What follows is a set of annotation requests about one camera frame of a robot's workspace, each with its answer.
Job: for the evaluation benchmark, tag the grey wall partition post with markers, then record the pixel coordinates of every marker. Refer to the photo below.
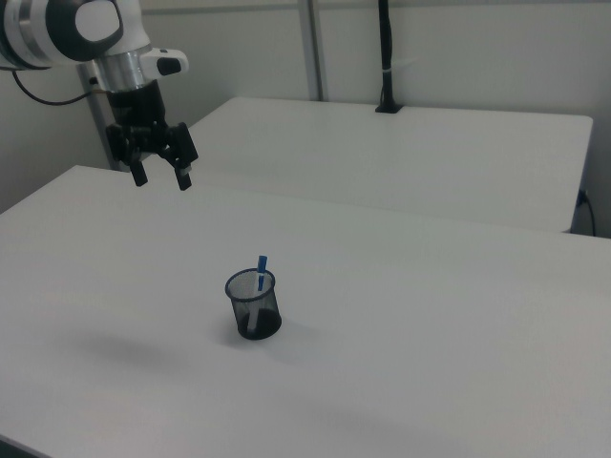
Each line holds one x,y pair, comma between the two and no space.
312,47

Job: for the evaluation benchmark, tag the black mesh pen cup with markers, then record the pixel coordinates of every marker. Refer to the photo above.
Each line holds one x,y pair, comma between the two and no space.
253,305

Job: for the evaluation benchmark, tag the black clamped camera pole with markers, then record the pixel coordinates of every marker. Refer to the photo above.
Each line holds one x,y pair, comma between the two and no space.
387,57

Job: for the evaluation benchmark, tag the white back table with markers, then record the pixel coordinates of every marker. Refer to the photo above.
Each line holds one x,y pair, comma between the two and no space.
382,152

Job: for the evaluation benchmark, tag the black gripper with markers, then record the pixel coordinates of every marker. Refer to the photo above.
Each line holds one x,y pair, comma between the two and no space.
138,112

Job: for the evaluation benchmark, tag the blue capped white marker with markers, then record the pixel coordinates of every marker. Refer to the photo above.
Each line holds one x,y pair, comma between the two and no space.
260,281

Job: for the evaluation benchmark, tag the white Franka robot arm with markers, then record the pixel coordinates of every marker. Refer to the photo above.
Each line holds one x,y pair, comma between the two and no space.
57,33

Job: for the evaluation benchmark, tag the grey metal post behind arm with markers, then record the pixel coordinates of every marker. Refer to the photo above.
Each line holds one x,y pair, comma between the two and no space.
98,119

